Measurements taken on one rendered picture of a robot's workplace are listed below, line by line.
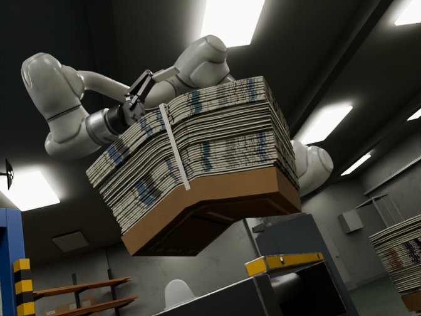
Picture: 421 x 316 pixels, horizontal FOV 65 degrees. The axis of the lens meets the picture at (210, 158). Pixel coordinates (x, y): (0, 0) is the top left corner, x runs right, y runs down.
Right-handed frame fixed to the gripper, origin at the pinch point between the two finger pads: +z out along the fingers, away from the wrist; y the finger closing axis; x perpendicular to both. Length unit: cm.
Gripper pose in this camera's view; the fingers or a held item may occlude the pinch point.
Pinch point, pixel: (179, 92)
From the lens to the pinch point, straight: 87.5
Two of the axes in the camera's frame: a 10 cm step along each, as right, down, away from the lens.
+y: 2.6, 9.0, -3.5
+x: -3.5, -2.5, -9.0
